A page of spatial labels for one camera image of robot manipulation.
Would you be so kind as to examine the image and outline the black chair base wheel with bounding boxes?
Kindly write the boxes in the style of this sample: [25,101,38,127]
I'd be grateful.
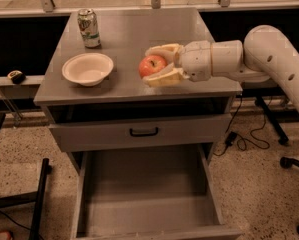
[280,157,299,169]

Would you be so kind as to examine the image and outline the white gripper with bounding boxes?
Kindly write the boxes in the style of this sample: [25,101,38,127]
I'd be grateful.
[142,41,211,87]

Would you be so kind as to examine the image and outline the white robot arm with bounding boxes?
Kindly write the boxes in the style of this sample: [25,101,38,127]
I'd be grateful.
[138,25,299,113]

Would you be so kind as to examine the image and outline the black and yellow tape measure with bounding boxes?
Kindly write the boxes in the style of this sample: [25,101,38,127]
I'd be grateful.
[7,70,26,84]

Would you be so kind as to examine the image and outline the white paper bowl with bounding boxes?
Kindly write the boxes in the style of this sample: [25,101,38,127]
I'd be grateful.
[62,53,114,87]

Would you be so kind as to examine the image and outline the grey drawer cabinet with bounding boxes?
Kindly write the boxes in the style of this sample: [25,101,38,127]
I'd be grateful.
[34,8,242,169]

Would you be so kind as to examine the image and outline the closed grey drawer with handle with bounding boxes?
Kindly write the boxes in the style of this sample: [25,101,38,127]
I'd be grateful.
[50,114,231,152]

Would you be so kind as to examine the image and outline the red apple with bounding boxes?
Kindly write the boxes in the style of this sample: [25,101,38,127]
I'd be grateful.
[138,55,167,78]

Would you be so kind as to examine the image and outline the black power adapter with cable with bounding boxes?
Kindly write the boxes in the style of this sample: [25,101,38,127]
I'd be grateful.
[212,97,271,157]

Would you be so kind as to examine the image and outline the green soda can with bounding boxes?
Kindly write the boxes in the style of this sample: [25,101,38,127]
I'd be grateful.
[77,9,101,48]

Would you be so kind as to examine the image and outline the open grey lower drawer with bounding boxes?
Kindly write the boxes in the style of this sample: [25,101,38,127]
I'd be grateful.
[70,144,241,240]

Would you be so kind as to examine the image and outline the black chair frame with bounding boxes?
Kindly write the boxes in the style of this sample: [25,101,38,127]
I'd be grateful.
[0,113,52,240]

